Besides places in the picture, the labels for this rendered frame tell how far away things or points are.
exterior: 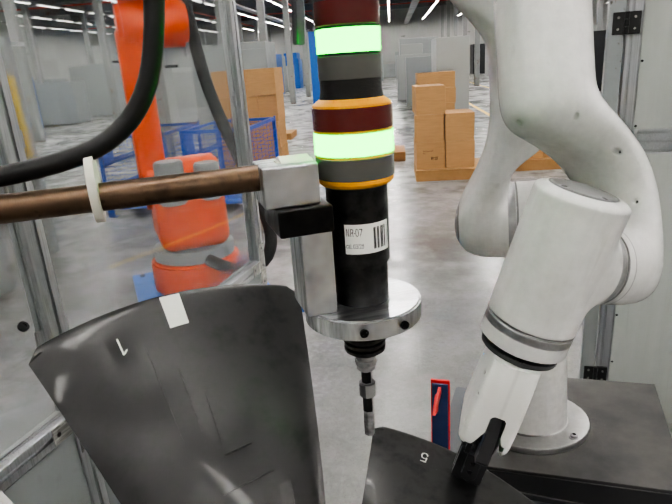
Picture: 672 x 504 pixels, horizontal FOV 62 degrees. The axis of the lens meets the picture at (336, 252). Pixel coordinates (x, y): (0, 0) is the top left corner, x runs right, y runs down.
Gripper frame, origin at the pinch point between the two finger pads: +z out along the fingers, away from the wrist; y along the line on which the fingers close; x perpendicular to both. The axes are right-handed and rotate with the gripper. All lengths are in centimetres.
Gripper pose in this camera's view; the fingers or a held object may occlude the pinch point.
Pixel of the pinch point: (470, 462)
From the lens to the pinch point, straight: 67.0
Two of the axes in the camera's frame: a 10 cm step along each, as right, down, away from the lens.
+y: -2.9, 3.1, -9.0
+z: -2.2, 9.0, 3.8
